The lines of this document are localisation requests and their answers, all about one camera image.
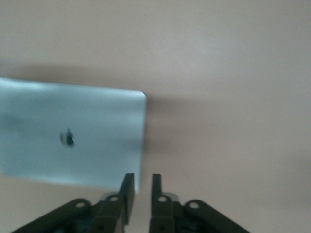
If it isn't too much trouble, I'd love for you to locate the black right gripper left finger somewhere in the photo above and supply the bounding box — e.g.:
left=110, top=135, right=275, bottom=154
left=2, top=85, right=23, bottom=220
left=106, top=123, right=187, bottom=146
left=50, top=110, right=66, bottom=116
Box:
left=11, top=173, right=136, bottom=233

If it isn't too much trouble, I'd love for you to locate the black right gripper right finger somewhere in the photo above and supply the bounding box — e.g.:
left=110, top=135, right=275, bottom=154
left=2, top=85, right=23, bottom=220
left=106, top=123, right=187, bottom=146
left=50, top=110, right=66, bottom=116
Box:
left=148, top=173, right=251, bottom=233

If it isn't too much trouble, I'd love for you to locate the silver grey laptop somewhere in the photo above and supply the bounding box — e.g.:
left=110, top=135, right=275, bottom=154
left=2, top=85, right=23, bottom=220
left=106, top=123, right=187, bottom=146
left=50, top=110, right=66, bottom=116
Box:
left=0, top=77, right=148, bottom=195

